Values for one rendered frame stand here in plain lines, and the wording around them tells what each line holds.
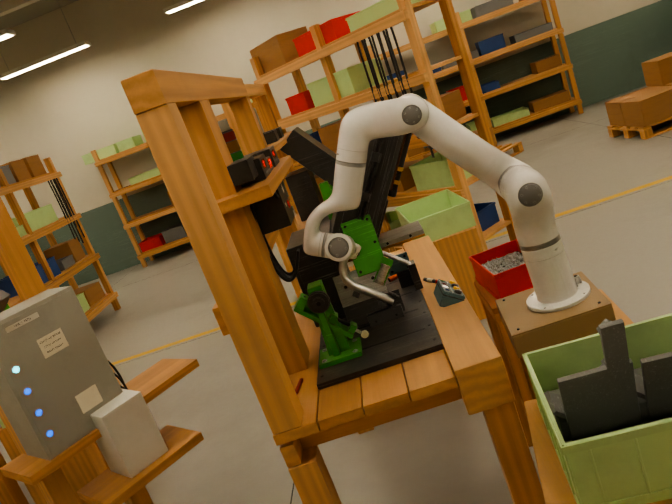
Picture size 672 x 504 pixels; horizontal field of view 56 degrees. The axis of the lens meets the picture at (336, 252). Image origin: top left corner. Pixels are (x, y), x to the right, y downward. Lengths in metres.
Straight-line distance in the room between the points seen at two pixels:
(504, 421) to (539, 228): 0.56
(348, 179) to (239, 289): 0.44
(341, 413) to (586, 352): 0.69
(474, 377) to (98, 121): 10.85
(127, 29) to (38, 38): 1.57
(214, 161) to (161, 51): 9.77
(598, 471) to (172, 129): 1.25
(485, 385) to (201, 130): 1.16
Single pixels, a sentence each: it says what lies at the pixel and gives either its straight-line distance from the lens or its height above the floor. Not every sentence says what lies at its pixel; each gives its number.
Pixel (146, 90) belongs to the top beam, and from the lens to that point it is 1.71.
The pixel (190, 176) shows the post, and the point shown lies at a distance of 1.70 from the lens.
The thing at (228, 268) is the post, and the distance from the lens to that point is 1.74.
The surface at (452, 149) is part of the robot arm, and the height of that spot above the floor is 1.47.
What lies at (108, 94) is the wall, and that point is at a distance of 12.12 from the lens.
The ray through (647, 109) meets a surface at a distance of 8.17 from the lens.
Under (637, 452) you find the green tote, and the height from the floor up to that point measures 0.91.
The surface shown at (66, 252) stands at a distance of 8.79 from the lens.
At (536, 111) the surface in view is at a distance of 11.22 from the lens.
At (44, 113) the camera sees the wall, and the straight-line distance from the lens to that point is 12.61.
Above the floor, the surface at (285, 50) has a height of 2.23.
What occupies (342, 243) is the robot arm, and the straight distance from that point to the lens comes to 1.85.
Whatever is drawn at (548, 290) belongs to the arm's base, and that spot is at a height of 0.98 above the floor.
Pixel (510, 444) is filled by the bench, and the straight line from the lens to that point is 1.99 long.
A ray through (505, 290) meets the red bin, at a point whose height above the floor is 0.85.
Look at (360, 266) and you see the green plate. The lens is 2.35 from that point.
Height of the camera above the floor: 1.74
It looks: 14 degrees down
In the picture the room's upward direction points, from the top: 20 degrees counter-clockwise
